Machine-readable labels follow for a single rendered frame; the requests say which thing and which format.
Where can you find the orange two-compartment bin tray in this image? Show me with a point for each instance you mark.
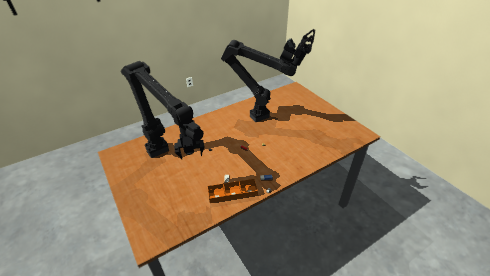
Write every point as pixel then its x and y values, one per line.
pixel 232 190

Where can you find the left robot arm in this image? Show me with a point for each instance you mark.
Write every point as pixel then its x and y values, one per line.
pixel 287 64

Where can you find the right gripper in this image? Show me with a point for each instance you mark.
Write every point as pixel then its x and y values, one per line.
pixel 177 146

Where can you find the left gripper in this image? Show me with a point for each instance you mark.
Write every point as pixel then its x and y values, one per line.
pixel 303 46

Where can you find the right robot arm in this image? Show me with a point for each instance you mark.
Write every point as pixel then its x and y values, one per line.
pixel 152 127

